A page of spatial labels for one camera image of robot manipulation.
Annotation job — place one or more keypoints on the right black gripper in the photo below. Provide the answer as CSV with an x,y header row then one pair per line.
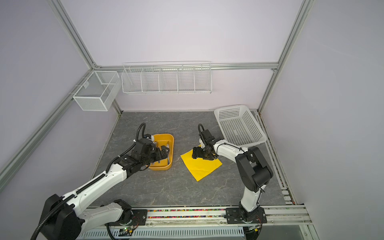
x,y
197,153

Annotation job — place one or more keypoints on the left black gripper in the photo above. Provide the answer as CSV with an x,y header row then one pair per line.
x,y
159,156

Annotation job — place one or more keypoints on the yellow paper napkin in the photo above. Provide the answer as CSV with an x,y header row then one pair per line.
x,y
199,168

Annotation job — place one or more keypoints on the white perforated plastic basket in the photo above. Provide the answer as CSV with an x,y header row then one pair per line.
x,y
239,126

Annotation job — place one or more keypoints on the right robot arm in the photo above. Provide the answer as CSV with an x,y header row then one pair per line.
x,y
254,170

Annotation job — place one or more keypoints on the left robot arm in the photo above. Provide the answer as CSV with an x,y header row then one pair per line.
x,y
68,216

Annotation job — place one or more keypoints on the yellow plastic tray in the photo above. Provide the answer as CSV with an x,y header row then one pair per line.
x,y
164,140

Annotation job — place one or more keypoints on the white mesh box basket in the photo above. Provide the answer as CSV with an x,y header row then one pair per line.
x,y
98,91

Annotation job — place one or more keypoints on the white vent grille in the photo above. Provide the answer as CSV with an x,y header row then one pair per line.
x,y
178,233

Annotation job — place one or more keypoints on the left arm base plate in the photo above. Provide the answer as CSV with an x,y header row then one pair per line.
x,y
136,217

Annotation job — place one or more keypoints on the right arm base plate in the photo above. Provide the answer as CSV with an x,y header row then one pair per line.
x,y
241,216

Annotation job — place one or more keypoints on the white wire shelf rack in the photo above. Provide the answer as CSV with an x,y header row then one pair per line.
x,y
176,77

